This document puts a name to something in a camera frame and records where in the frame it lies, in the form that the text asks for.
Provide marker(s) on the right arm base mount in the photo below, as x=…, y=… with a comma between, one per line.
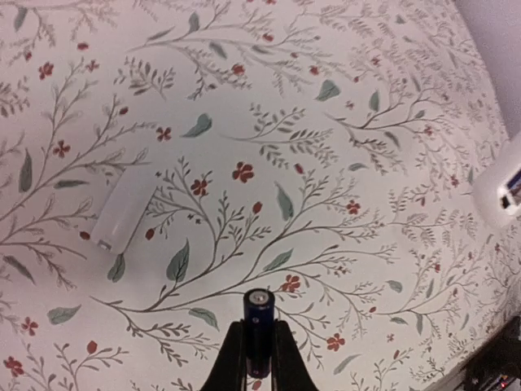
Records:
x=497, y=365

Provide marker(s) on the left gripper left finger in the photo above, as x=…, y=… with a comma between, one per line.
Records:
x=229, y=371

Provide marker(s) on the white remote control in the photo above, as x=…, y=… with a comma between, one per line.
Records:
x=496, y=191

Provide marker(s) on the white remote battery cover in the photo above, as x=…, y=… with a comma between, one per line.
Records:
x=124, y=208

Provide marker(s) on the black battery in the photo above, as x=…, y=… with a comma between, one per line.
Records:
x=258, y=317

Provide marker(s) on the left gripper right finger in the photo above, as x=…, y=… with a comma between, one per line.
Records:
x=288, y=371

